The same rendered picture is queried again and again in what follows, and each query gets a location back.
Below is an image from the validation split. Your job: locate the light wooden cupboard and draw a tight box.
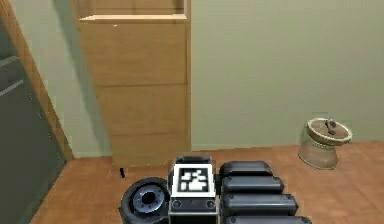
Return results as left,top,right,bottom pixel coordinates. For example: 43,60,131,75
69,0,192,168

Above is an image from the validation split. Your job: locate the dark grey room door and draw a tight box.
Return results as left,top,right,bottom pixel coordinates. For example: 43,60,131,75
0,19,68,224

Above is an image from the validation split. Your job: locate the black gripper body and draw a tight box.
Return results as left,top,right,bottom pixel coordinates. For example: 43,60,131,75
119,176,172,224

